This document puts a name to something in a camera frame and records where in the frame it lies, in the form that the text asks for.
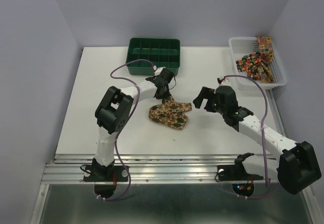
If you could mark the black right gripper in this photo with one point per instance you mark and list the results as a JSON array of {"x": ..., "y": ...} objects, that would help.
[{"x": 205, "y": 93}]

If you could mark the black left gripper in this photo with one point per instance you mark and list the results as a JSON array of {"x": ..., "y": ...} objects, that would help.
[{"x": 165, "y": 95}]

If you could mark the paisley patterned tie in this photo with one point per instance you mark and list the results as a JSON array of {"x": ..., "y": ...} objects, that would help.
[{"x": 170, "y": 113}]

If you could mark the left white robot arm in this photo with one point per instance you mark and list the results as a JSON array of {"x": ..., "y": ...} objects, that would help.
[{"x": 114, "y": 112}]

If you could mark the green compartment organizer box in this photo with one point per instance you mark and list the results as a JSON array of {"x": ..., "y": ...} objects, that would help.
[{"x": 162, "y": 52}]

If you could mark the dark multicolour dotted tie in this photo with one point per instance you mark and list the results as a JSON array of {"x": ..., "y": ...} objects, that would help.
[{"x": 252, "y": 65}]

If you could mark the white perforated plastic basket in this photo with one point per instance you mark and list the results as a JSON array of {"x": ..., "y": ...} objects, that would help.
[{"x": 241, "y": 46}]

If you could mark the yellow patterned tie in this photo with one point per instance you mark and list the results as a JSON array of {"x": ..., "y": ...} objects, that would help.
[{"x": 266, "y": 53}]

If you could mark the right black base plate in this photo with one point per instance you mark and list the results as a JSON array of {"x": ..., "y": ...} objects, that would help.
[{"x": 234, "y": 173}]

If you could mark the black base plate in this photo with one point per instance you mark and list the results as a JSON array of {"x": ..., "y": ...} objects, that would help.
[
  {"x": 234, "y": 173},
  {"x": 114, "y": 173}
]

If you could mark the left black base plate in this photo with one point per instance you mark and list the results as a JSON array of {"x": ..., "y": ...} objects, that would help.
[{"x": 114, "y": 173}]

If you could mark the aluminium rail frame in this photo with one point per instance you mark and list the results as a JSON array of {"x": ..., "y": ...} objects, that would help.
[{"x": 154, "y": 153}]

